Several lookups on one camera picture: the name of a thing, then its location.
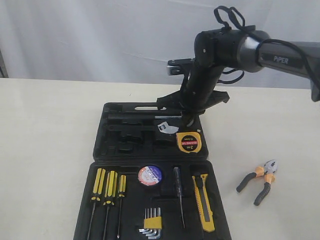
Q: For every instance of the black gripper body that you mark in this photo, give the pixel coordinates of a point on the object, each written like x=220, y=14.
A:
x=196, y=94

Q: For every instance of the yellow measuring tape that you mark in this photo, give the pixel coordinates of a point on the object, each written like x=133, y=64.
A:
x=189, y=142

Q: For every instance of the yellow black utility knife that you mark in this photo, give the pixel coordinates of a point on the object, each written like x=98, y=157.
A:
x=203, y=203

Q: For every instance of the black electrical tape roll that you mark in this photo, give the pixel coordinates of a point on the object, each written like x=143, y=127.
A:
x=150, y=175

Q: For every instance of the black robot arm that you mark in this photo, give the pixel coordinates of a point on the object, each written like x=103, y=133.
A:
x=248, y=50

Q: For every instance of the black plastic tool case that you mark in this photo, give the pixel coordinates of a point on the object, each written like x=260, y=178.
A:
x=126, y=152

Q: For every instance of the voltage tester screwdriver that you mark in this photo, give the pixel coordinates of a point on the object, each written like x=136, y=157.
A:
x=178, y=186

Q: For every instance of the white backdrop cloth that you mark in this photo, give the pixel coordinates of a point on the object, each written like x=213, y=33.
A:
x=129, y=41

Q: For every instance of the small yellow black screwdriver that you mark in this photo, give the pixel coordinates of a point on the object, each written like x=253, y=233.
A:
x=121, y=196

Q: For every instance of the large yellow black screwdriver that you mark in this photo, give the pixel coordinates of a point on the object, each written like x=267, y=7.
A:
x=96, y=195

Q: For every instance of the middle yellow black screwdriver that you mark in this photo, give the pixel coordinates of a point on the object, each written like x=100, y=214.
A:
x=109, y=197

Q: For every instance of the hex key set yellow holder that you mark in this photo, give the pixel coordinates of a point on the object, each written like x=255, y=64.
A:
x=152, y=223

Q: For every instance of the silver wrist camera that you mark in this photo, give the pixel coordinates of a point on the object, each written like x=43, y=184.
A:
x=179, y=66

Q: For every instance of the adjustable wrench black handle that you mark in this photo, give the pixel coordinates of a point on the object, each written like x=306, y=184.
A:
x=163, y=127

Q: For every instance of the claw hammer black handle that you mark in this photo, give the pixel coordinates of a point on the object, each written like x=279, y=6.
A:
x=152, y=115

